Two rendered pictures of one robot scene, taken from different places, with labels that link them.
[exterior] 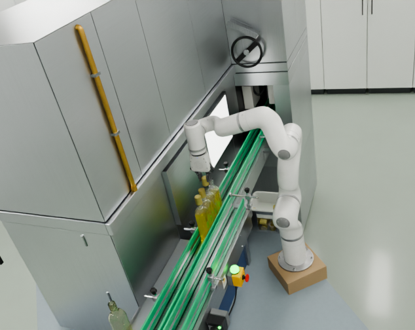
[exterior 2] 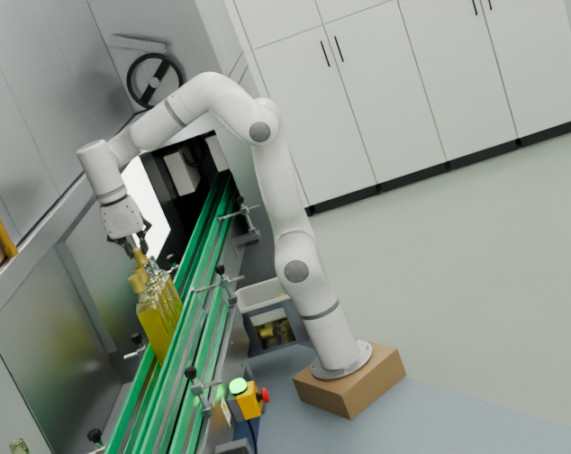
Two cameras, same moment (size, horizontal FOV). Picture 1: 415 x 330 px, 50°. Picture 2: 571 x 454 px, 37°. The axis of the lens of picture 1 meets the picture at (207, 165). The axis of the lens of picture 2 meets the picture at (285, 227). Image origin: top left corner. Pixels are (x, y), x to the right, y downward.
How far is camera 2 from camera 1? 77 cm
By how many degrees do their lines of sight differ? 21
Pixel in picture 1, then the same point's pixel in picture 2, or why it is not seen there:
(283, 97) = (238, 147)
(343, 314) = (453, 404)
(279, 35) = (200, 40)
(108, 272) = not seen: outside the picture
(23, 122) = not seen: outside the picture
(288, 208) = (297, 244)
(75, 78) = not seen: outside the picture
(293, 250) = (331, 334)
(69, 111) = not seen: outside the picture
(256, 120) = (198, 95)
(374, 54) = (368, 124)
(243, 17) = (134, 26)
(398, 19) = (385, 60)
